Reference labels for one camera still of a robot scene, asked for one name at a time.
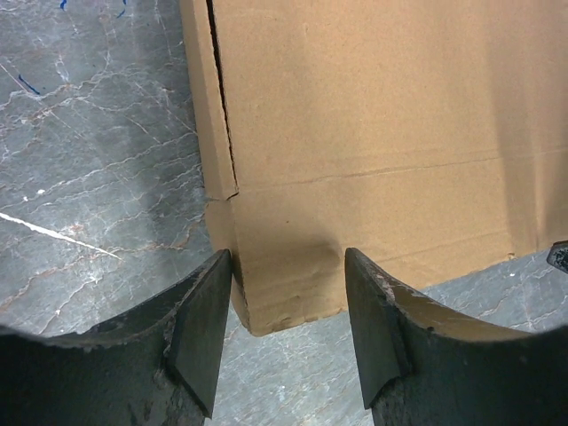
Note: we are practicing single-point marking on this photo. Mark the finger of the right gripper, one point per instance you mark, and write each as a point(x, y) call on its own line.
point(558, 255)

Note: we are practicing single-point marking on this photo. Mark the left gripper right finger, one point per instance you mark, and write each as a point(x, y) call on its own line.
point(423, 363)

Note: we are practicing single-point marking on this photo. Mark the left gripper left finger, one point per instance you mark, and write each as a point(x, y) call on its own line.
point(155, 364)

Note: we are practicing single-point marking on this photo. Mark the brown cardboard box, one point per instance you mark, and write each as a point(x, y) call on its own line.
point(430, 135)

